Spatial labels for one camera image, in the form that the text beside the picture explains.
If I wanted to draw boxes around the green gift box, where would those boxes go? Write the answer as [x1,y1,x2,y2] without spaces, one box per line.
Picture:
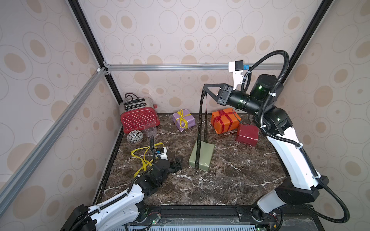
[188,141,215,171]

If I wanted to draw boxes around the purple gift box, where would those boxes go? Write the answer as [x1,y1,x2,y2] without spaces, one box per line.
[172,109,197,132]

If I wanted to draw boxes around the red ribbon on orange box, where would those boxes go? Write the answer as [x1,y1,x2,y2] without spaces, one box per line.
[213,109,238,133]

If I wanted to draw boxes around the red polka dot toaster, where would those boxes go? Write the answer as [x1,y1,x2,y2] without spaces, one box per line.
[119,92,160,134]

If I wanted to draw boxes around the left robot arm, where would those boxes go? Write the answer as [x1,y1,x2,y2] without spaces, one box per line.
[62,138,182,231]

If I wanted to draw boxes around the black frame post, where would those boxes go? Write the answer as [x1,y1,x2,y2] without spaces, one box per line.
[67,0,123,104]
[259,0,333,116]

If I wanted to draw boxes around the horizontal aluminium bar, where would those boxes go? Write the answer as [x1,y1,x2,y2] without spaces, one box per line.
[103,63,290,72]

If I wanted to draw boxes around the black frame post right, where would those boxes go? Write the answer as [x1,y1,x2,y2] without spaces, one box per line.
[259,0,333,116]

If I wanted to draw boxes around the black frame post left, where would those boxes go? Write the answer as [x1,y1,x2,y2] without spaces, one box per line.
[67,0,123,104]

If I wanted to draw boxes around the clear plastic cup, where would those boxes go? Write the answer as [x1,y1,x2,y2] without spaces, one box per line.
[144,123,157,140]

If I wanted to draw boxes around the black ribbon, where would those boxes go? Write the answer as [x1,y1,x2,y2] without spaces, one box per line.
[195,89,207,169]

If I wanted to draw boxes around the dark red gift box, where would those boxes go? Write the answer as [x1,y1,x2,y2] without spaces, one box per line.
[236,124,259,146]

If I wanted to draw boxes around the patterned ceramic bowl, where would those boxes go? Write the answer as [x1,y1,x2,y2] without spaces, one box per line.
[126,130,144,144]

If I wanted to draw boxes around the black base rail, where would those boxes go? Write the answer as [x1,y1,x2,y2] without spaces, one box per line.
[76,204,325,231]

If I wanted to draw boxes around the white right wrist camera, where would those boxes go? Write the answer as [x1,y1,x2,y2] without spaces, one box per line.
[228,60,249,90]

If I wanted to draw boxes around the yellow ribbon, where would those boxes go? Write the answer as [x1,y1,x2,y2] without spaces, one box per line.
[175,109,193,129]
[131,142,168,178]

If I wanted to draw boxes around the orange gift box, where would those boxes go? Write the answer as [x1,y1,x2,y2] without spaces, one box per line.
[210,107,242,135]

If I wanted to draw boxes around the diagonal aluminium bar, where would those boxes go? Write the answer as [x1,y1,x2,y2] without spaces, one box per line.
[1,67,107,216]

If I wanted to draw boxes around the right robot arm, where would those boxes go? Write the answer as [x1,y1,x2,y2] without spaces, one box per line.
[201,50,350,223]

